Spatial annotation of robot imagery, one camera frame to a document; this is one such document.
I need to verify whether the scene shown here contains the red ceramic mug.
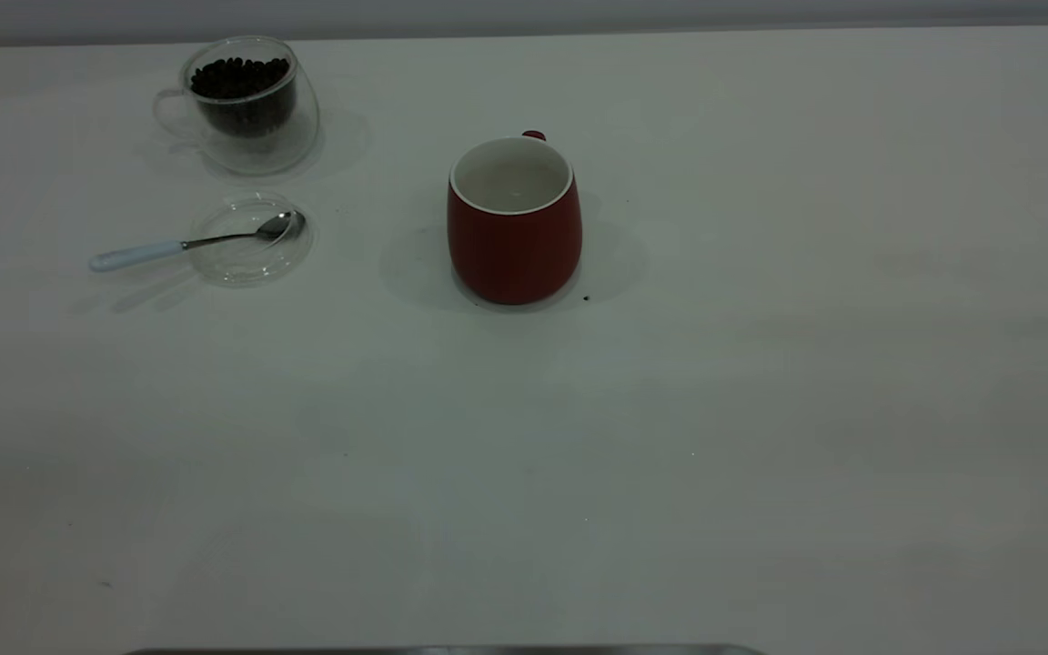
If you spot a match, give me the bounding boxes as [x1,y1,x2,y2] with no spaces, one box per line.
[447,130,583,306]

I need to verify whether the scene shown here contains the spoon with pale blue handle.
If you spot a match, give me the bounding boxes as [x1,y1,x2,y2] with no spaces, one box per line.
[89,211,306,274]

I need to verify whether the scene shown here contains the coffee beans in glass cup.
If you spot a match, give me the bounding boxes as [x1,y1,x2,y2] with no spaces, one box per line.
[189,56,297,137]

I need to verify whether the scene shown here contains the clear double-wall glass cup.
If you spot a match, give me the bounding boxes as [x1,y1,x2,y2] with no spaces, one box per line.
[153,35,321,176]

